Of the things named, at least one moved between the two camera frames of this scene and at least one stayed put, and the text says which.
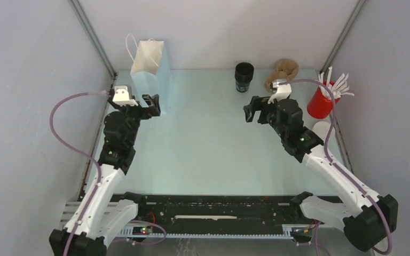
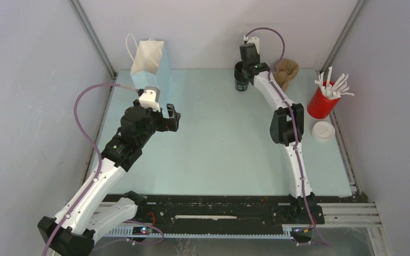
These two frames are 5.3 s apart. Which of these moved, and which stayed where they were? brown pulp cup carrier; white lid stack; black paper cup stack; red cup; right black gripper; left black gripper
Moved: left black gripper; right black gripper
Stayed: black paper cup stack; white lid stack; brown pulp cup carrier; red cup
